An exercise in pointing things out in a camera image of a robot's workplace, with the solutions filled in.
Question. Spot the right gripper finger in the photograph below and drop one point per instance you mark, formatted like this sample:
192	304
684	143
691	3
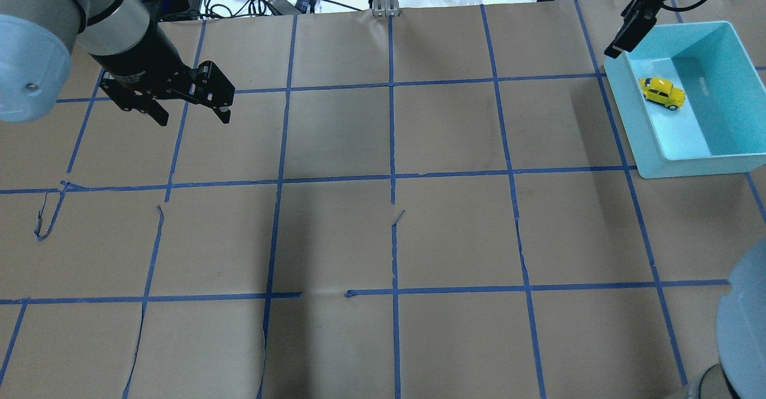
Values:
639	17

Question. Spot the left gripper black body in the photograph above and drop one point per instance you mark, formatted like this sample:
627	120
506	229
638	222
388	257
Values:
139	58

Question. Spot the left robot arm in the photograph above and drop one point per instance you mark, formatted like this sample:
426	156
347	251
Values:
38	37

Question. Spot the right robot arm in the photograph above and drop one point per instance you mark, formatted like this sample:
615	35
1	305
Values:
739	372

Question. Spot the yellow beetle toy car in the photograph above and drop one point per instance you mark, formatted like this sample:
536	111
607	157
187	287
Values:
662	92

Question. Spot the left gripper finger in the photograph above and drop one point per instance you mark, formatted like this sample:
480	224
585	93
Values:
154	110
207	85

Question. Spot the teal plastic bin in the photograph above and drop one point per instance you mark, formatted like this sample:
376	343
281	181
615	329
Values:
691	101

